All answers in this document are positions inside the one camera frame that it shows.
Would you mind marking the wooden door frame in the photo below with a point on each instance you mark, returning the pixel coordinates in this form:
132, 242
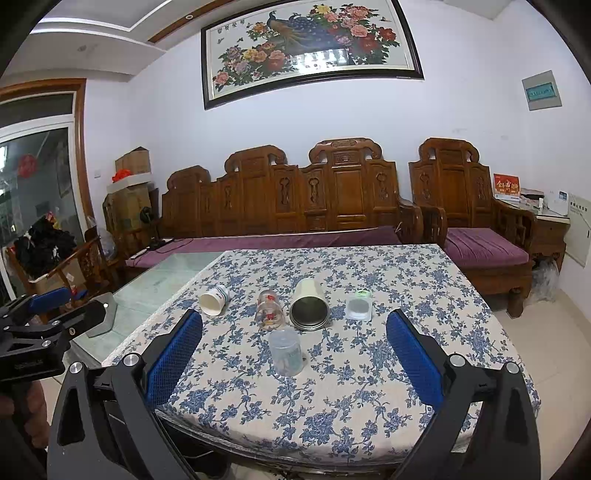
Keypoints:
83, 152

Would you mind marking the red desk calendar card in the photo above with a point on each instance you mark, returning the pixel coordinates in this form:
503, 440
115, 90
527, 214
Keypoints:
506, 187

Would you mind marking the small brown cardboard box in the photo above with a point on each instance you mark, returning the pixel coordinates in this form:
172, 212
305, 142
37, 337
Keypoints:
134, 161

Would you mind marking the wooden side chair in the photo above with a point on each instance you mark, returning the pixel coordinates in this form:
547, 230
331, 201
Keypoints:
94, 258

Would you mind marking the clear plastic cup green lid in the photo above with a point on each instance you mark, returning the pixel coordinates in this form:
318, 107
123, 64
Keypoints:
358, 308

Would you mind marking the blue floral tablecloth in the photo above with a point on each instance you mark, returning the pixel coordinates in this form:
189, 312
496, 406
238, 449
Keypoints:
323, 406

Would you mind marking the black clothes pile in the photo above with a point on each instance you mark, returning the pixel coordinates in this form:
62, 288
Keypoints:
44, 247

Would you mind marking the large brown cardboard box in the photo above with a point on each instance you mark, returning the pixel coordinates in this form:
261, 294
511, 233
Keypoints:
129, 207

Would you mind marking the translucent plastic measuring cup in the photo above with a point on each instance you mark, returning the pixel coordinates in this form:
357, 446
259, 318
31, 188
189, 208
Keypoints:
285, 353

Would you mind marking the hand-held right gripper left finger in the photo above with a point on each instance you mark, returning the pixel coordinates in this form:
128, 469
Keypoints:
175, 355

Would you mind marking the clear glass cup red print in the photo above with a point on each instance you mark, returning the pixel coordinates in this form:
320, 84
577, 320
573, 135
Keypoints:
268, 316

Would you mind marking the long purple sofa cushion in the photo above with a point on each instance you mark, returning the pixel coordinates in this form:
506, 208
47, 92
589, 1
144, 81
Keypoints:
277, 240

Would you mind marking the person's left hand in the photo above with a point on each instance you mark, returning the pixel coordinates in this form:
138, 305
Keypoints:
32, 415

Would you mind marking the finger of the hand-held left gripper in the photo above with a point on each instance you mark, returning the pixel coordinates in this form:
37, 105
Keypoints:
48, 299
83, 318

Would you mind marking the white paper cup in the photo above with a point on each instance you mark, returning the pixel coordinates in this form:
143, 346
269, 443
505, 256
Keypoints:
213, 301

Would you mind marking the framed peacock flower painting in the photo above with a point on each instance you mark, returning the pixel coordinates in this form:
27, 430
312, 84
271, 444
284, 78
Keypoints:
300, 46

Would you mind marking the red window decoration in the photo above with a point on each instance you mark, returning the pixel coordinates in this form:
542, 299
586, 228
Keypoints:
27, 165

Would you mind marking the square purple seat cushion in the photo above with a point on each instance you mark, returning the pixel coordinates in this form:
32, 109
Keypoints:
480, 247

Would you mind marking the carved wooden armchair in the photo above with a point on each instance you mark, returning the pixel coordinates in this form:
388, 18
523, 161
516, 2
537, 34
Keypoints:
455, 184

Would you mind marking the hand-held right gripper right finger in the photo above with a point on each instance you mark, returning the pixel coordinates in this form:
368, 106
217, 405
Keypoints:
413, 355

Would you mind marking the white blue box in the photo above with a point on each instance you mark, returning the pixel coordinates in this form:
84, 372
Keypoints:
560, 202

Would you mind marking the clear plastic bag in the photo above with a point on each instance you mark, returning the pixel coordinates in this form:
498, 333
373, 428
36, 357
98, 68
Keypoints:
545, 279

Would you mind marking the wooden side table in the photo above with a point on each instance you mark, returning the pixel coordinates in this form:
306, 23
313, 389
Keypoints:
549, 235

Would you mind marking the cream steel tumbler cup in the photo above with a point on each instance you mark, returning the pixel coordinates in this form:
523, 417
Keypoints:
308, 311

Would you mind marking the carved wooden sofa bench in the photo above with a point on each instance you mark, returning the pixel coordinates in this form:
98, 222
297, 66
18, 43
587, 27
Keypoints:
346, 194

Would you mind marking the white wall panel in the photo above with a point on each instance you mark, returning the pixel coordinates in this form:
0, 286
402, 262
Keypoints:
579, 230

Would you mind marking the grey wall electrical panel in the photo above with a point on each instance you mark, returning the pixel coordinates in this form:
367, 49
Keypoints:
541, 91

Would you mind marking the glass-topped table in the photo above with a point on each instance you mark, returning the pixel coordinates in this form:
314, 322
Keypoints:
152, 290

